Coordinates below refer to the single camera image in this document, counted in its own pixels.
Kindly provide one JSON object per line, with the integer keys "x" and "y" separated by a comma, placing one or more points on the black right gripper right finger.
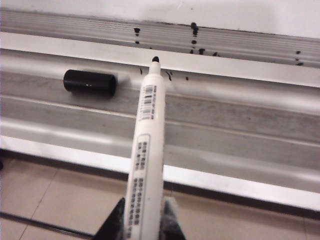
{"x": 172, "y": 222}

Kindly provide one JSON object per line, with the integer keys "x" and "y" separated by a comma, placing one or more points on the white whiteboard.
{"x": 225, "y": 12}

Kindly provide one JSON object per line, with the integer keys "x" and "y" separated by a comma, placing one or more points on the black marker cap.
{"x": 88, "y": 82}

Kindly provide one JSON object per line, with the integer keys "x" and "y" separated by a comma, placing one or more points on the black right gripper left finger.
{"x": 113, "y": 222}

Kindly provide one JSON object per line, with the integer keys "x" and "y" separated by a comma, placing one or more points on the white whiteboard marker black tip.
{"x": 148, "y": 150}

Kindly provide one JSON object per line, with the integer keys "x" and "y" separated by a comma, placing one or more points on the aluminium whiteboard tray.
{"x": 225, "y": 140}

